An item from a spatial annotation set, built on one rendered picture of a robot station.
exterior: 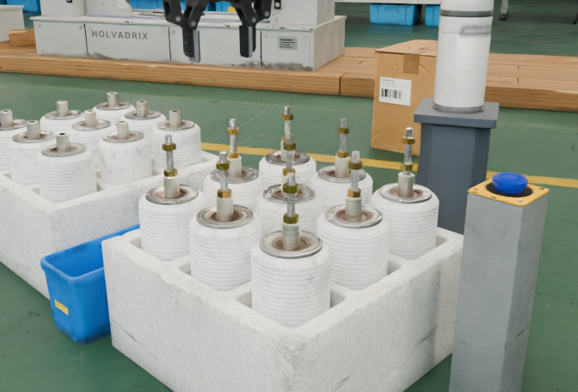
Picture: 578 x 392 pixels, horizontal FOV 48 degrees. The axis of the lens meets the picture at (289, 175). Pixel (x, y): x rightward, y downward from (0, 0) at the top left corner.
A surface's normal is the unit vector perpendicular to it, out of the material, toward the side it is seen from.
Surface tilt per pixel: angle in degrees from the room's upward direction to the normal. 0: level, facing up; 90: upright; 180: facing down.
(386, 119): 89
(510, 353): 90
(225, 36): 90
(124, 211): 90
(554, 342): 0
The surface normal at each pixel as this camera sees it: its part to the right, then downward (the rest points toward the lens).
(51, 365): 0.00, -0.94
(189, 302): -0.69, 0.24
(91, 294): 0.72, 0.26
